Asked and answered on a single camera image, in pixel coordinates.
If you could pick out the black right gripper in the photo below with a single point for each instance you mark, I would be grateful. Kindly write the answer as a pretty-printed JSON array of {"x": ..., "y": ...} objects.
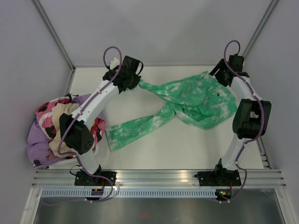
[{"x": 221, "y": 65}]

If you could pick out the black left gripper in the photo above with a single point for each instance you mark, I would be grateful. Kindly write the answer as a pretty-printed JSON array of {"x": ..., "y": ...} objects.
[{"x": 136, "y": 82}]

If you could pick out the green tie-dye trousers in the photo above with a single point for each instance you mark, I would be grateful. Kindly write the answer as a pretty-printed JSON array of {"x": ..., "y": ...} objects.
[{"x": 197, "y": 101}]

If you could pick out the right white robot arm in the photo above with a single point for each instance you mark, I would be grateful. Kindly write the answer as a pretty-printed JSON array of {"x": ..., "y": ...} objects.
[{"x": 252, "y": 115}]

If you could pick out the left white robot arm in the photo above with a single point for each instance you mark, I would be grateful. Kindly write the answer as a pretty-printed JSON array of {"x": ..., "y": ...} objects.
[{"x": 75, "y": 129}]

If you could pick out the purple trousers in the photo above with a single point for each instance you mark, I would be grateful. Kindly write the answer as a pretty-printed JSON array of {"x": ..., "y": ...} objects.
[{"x": 38, "y": 150}]

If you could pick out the beige garment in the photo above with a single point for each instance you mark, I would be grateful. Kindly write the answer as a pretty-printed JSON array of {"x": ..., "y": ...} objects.
[{"x": 57, "y": 111}]

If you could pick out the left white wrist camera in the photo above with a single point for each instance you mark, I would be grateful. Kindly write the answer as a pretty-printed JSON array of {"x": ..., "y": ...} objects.
[{"x": 114, "y": 62}]

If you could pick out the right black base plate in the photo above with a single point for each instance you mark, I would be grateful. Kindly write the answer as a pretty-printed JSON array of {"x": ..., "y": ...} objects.
[{"x": 223, "y": 178}]

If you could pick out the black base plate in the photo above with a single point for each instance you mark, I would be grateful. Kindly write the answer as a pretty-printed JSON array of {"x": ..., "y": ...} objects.
[
  {"x": 223, "y": 178},
  {"x": 83, "y": 179}
]

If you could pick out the aluminium rail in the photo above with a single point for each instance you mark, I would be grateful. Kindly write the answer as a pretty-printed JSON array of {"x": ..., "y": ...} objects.
[{"x": 177, "y": 179}]

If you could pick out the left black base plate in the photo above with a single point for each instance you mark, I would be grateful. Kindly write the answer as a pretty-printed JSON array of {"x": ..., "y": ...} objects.
[{"x": 83, "y": 179}]

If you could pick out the slotted cable duct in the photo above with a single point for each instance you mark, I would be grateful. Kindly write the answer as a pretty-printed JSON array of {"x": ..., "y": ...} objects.
[{"x": 130, "y": 193}]

